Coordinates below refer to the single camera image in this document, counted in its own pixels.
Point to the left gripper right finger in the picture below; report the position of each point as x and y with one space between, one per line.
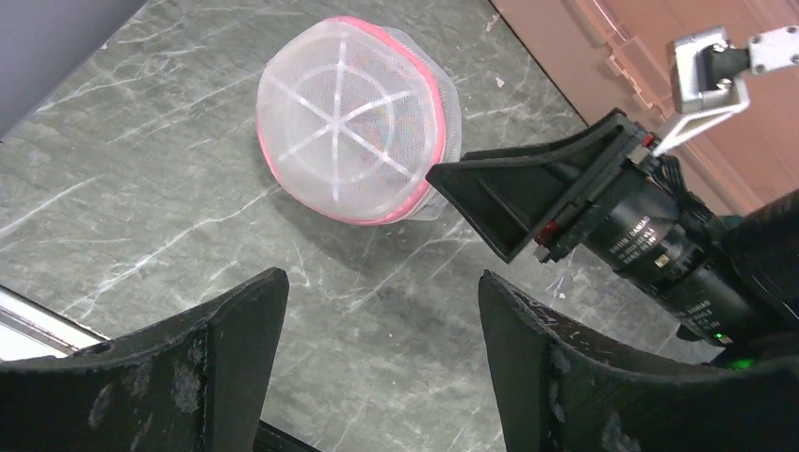
561 386

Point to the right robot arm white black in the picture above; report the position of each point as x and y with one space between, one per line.
763 250

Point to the pink-trimmed mesh laundry bag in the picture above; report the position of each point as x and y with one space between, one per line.
351 116

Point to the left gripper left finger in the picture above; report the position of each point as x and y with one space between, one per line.
195 381

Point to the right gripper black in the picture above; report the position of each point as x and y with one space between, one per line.
640 220

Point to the pink plastic toolbox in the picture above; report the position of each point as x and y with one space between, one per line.
613 54

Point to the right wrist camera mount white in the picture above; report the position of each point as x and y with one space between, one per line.
707 78

